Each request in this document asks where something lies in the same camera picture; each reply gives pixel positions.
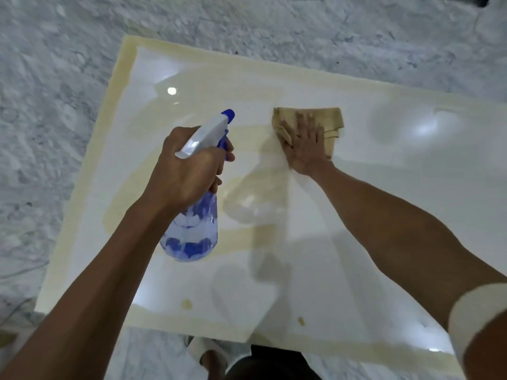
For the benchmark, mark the person's right hand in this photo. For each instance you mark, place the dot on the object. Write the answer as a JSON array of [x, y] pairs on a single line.
[[307, 154]]

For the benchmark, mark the person's left hand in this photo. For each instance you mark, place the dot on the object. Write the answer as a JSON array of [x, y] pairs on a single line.
[[186, 178]]

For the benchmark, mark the brown cleaning cloth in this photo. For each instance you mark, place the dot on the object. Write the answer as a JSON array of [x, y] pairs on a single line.
[[330, 118]]

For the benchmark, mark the blue spray bottle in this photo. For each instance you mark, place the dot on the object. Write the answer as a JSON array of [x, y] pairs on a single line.
[[190, 241]]

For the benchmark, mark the person's right forearm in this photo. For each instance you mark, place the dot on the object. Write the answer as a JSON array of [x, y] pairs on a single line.
[[396, 233]]

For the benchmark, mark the person's left forearm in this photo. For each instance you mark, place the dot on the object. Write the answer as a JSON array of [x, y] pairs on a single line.
[[87, 304]]

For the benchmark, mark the white glossy table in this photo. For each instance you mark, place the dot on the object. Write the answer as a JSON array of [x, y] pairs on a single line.
[[435, 162]]

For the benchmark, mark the person's left leg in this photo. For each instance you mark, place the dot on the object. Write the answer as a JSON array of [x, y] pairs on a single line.
[[214, 368]]

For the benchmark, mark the person's black shorts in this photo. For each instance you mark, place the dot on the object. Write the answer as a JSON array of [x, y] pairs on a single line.
[[273, 368]]

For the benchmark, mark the person's white shirt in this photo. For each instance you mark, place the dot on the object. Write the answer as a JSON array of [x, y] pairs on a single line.
[[475, 304]]

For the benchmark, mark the beige slipper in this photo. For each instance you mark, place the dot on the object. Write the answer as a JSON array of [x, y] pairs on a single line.
[[198, 346]]

